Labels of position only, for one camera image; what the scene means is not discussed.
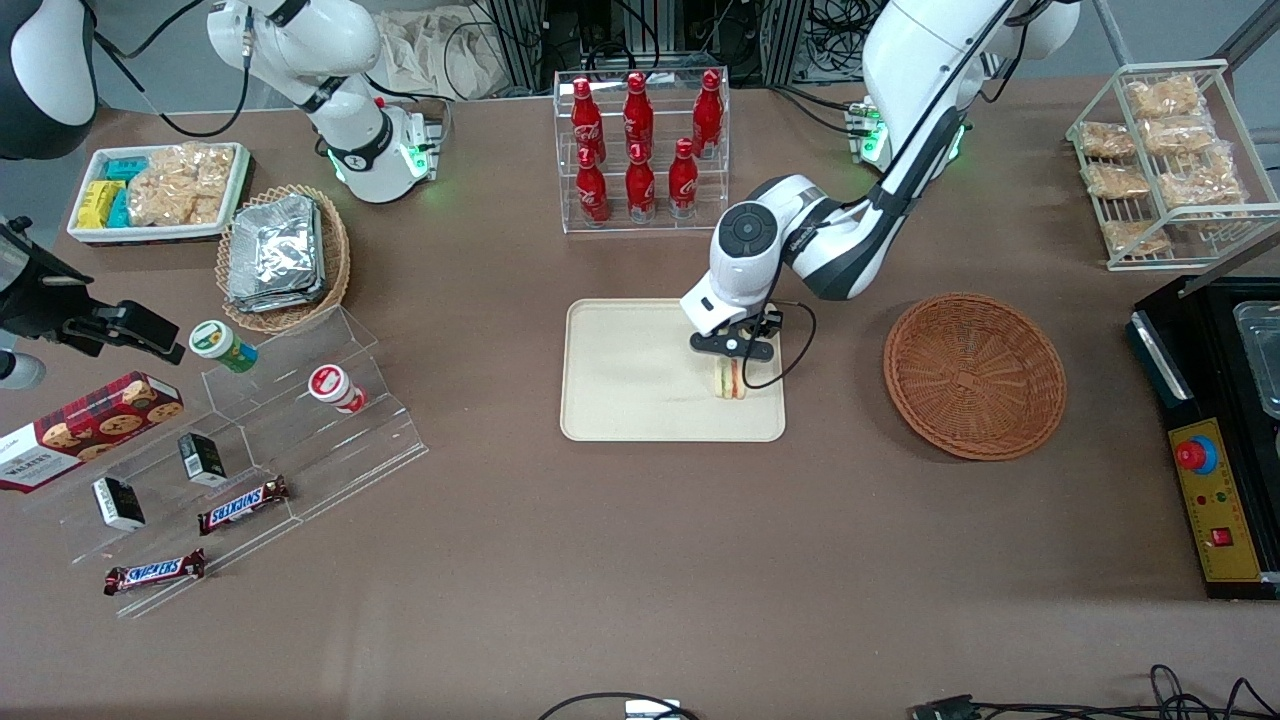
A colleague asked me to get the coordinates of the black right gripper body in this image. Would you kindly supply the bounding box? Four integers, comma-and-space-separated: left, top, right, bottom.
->
0, 222, 97, 337

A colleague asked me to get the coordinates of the cream plastic tray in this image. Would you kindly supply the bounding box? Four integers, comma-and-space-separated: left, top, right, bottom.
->
560, 298, 786, 443

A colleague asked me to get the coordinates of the oval tan wicker basket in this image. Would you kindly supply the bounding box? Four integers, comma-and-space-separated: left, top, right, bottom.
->
217, 185, 351, 334

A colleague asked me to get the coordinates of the round brown wicker basket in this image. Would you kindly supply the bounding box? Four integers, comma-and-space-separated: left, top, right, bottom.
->
883, 292, 1067, 461

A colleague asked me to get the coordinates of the green yogurt cup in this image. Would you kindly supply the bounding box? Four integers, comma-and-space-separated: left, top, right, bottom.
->
189, 320, 259, 374

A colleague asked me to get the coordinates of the white rectangular bin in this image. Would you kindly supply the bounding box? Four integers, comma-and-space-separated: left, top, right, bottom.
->
68, 142, 251, 244

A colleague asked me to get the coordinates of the red tartan cookie box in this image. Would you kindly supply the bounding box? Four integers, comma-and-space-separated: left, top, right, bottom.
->
0, 372, 184, 493

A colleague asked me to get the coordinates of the clear acrylic bottle rack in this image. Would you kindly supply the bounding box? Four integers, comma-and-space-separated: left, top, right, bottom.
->
555, 68, 731, 234

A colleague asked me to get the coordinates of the yellow snack packet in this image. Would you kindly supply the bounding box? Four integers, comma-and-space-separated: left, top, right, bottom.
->
78, 180, 126, 229

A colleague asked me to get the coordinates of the red cola bottle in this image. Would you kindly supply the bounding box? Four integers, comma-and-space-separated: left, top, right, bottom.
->
576, 147, 611, 226
693, 70, 725, 159
622, 72, 655, 161
625, 143, 657, 223
570, 77, 606, 166
668, 138, 700, 219

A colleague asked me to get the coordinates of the silver foil packet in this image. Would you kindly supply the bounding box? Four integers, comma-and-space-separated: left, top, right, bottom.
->
228, 285, 326, 314
228, 195, 326, 296

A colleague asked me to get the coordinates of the small black carton box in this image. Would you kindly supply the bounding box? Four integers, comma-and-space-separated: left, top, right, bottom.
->
92, 477, 147, 531
178, 432, 228, 488

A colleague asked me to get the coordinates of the large clear snack bag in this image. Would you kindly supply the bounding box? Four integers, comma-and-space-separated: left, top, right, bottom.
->
128, 143, 236, 226

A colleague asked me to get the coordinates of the red strawberry yogurt cup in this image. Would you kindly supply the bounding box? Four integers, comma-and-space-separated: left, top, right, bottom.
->
307, 364, 368, 415

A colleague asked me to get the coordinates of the Snickers chocolate bar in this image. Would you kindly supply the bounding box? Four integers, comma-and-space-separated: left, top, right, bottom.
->
103, 548, 207, 597
197, 476, 291, 536

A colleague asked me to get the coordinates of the clear acrylic stepped display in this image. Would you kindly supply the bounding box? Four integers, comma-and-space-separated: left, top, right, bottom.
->
20, 305, 429, 619

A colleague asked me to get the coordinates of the beige crumpled cloth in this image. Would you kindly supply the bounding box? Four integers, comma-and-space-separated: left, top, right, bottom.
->
375, 5, 511, 101

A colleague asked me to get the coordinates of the clear bag of crackers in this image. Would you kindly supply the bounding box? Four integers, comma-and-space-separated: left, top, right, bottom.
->
1080, 120, 1138, 161
1102, 218, 1171, 256
1158, 145, 1249, 216
1085, 162, 1151, 201
1125, 75, 1204, 119
1140, 115, 1216, 156

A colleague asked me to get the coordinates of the black heating appliance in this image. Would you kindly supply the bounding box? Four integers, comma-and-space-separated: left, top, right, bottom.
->
1128, 232, 1280, 601

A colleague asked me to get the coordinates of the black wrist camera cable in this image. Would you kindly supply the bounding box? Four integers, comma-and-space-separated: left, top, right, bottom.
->
740, 298, 818, 391

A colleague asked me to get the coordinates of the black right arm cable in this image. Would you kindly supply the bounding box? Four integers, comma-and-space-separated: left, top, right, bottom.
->
92, 0, 253, 139

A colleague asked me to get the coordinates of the black floor cable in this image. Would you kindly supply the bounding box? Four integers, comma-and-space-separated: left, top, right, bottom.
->
538, 692, 701, 720

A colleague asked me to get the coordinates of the black cable bundle with plug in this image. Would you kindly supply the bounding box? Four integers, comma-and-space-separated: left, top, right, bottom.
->
910, 665, 1280, 720

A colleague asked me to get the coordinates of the white wire rack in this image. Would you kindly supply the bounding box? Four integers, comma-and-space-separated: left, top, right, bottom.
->
1065, 60, 1280, 271

